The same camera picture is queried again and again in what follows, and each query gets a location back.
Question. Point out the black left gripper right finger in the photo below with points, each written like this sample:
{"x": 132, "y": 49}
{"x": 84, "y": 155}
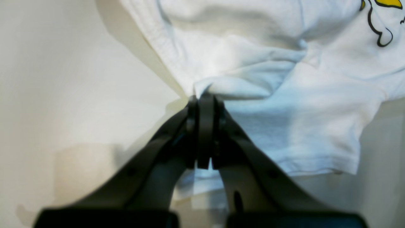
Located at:
{"x": 259, "y": 193}

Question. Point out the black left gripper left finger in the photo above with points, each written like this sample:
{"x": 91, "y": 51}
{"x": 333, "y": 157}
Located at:
{"x": 139, "y": 194}

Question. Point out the white t-shirt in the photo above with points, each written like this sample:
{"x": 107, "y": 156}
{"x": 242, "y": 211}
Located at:
{"x": 303, "y": 78}

